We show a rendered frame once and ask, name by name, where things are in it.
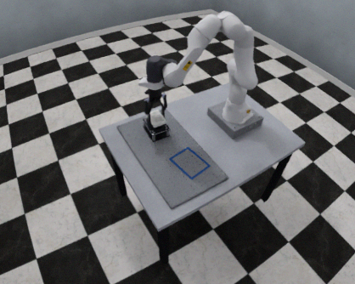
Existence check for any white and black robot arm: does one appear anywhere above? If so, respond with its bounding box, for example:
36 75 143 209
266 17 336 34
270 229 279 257
138 11 258 124

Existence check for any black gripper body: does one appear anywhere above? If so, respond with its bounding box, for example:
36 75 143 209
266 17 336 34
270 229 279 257
149 88 162 102

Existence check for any black rectangular frame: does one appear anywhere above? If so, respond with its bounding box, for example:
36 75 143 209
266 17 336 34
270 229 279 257
142 117 171 142

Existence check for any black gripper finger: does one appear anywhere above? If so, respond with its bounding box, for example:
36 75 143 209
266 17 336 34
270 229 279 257
158 93 167 118
144 98 155 122

